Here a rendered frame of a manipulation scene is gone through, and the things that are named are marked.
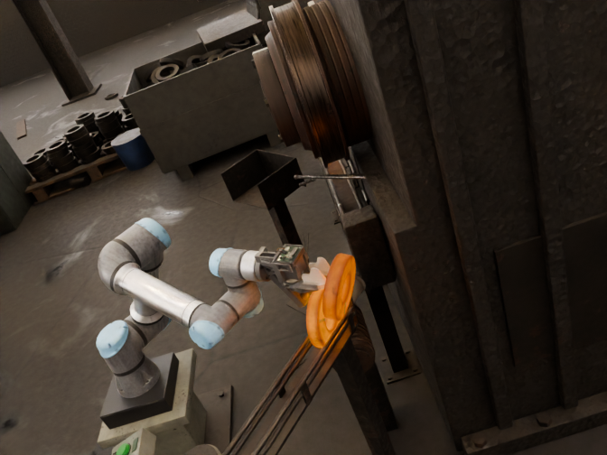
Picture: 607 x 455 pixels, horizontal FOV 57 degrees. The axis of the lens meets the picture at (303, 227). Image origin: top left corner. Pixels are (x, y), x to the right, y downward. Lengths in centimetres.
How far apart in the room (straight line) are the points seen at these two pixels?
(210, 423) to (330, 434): 49
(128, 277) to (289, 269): 49
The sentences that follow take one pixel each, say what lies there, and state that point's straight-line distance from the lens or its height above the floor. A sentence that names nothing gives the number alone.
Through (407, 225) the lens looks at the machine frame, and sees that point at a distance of 132.
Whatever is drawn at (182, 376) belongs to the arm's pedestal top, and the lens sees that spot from 210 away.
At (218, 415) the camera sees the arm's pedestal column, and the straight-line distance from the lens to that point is 231.
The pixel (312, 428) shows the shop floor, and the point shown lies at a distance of 212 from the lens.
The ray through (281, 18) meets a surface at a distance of 151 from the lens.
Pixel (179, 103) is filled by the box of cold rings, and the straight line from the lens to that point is 410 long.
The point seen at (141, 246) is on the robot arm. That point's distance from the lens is 165.
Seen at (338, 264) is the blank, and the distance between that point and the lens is 124.
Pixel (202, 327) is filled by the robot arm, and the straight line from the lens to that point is 138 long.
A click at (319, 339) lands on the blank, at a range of 135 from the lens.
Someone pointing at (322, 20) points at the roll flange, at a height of 129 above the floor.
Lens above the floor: 162
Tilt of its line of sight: 31 degrees down
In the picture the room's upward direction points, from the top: 22 degrees counter-clockwise
